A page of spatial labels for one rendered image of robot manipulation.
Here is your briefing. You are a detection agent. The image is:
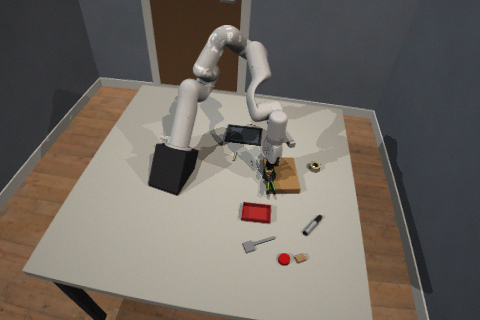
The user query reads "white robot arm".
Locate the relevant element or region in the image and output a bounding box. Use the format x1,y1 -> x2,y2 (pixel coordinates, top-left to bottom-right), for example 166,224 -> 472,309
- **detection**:
160,25 -> 296,151

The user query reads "red open tray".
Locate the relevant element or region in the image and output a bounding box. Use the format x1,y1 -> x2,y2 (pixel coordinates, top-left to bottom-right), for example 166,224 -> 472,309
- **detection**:
241,202 -> 271,224

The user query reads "red button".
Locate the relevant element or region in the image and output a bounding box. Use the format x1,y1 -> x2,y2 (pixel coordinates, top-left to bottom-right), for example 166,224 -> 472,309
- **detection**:
278,253 -> 290,266

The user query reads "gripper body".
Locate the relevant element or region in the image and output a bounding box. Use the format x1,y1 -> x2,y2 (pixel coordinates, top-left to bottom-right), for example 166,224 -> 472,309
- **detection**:
262,137 -> 283,164

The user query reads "brown wooden board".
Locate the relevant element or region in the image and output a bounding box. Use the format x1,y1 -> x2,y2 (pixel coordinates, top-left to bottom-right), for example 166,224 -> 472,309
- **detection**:
263,157 -> 300,194

